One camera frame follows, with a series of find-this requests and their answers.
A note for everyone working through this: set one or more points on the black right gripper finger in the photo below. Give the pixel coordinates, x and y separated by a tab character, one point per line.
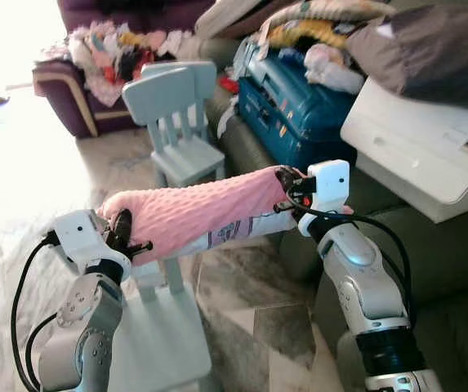
288	176

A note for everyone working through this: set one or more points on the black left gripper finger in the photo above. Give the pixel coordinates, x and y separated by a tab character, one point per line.
140	246

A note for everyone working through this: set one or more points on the pink dotted pillow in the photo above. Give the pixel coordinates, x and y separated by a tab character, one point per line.
201	208

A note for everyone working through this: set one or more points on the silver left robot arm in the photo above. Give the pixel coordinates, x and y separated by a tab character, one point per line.
86	327

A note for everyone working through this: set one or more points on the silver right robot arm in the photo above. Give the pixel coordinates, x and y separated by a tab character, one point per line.
364	278

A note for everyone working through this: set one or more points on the purple sofa with cream trim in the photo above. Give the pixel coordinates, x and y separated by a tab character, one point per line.
62	106

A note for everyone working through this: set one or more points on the green fabric sofa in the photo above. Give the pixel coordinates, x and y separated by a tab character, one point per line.
446	269

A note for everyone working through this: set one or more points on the blue hard-shell suitcase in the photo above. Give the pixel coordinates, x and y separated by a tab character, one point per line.
283	114

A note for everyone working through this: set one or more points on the light blue children's chair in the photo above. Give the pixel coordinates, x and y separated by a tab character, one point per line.
168	90
160	335

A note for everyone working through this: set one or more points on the small red item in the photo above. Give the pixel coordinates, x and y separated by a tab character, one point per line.
229	83

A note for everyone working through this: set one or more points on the white and pink bundled garment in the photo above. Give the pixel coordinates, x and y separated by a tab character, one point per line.
332	69

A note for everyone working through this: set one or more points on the white boxy appliance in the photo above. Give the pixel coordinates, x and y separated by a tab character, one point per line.
413	147

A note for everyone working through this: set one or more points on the yellow patterned folded quilt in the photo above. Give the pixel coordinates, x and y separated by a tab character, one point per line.
315	28

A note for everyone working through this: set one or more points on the beige fabric bundle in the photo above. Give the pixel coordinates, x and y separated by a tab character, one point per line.
234	16

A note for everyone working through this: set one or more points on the pile of colourful clothes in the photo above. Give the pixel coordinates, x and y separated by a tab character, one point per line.
119	57

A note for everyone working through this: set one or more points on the dark grey cushion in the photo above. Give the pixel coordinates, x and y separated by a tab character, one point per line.
438	57

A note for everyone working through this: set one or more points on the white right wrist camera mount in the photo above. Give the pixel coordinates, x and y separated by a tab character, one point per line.
330	184

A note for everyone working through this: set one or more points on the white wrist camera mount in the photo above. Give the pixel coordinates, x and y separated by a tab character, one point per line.
82	233
330	184

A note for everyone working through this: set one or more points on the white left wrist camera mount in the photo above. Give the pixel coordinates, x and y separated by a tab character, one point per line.
82	233

